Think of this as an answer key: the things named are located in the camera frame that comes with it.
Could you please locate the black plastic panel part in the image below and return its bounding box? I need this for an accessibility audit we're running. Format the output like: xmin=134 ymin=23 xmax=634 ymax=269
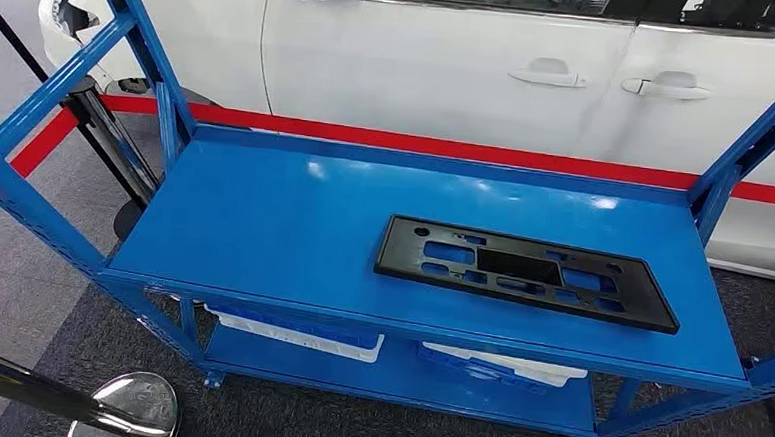
xmin=370 ymin=213 xmax=686 ymax=336

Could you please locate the black barrier belt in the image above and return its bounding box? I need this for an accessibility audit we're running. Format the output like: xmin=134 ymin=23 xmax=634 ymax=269
xmin=0 ymin=0 xmax=55 ymax=86

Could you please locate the blue metal shelf rack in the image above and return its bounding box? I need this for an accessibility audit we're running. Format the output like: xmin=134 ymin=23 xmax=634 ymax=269
xmin=0 ymin=0 xmax=775 ymax=437

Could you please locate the metal stanchion post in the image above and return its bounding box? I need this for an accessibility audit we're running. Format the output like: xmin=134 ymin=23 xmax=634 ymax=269
xmin=54 ymin=74 xmax=167 ymax=244
xmin=0 ymin=338 xmax=184 ymax=437

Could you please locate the white car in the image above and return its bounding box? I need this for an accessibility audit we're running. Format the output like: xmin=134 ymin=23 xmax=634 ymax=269
xmin=26 ymin=0 xmax=775 ymax=285

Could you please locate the white plastic bin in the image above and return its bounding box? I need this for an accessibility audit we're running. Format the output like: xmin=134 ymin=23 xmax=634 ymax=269
xmin=201 ymin=303 xmax=388 ymax=366
xmin=418 ymin=340 xmax=591 ymax=390

